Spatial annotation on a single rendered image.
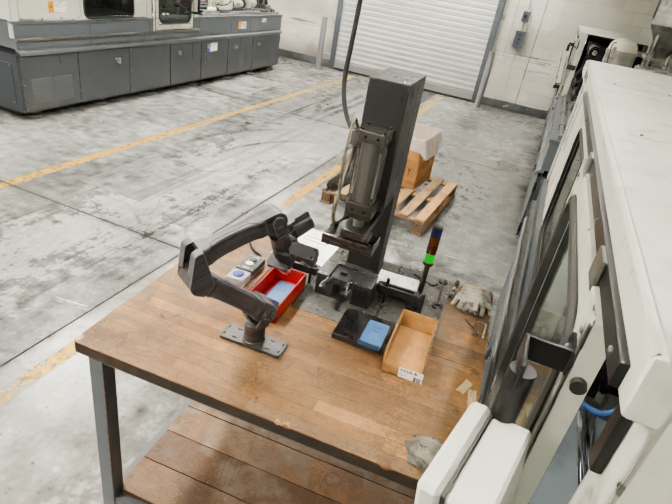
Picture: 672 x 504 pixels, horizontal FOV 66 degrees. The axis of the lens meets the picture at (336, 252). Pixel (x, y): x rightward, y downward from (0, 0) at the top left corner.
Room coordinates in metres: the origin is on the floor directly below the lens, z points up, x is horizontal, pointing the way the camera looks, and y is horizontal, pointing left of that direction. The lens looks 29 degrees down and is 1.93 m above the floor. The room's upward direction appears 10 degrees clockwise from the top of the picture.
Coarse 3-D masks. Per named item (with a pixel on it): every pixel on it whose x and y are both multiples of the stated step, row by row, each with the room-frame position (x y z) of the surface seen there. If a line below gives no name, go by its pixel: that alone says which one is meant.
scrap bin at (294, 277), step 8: (272, 272) 1.55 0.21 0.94; (280, 272) 1.58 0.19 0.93; (296, 272) 1.56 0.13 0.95; (264, 280) 1.49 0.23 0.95; (272, 280) 1.56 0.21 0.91; (280, 280) 1.57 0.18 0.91; (288, 280) 1.57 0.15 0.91; (296, 280) 1.56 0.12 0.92; (304, 280) 1.54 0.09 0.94; (256, 288) 1.43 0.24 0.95; (264, 288) 1.49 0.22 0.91; (296, 288) 1.47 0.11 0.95; (288, 296) 1.40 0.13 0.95; (296, 296) 1.48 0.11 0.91; (280, 304) 1.34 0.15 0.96; (288, 304) 1.41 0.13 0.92; (280, 312) 1.35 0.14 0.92; (272, 320) 1.32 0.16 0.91
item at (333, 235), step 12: (336, 228) 1.59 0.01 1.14; (348, 228) 1.52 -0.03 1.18; (360, 228) 1.54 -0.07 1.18; (324, 240) 1.54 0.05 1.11; (336, 240) 1.53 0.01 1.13; (348, 240) 1.52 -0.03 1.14; (360, 240) 1.49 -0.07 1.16; (372, 240) 1.55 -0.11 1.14; (360, 252) 1.50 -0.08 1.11; (372, 252) 1.51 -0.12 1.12
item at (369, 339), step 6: (372, 324) 1.37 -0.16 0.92; (378, 324) 1.38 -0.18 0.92; (384, 324) 1.39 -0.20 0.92; (366, 330) 1.34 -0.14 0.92; (372, 330) 1.34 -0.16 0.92; (384, 330) 1.35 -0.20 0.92; (366, 336) 1.31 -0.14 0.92; (372, 336) 1.31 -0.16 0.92; (378, 336) 1.32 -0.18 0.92; (384, 336) 1.32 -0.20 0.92; (360, 342) 1.26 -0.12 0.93; (366, 342) 1.24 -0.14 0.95; (372, 342) 1.28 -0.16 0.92; (378, 342) 1.29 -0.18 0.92; (372, 348) 1.25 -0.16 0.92; (378, 348) 1.24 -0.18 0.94
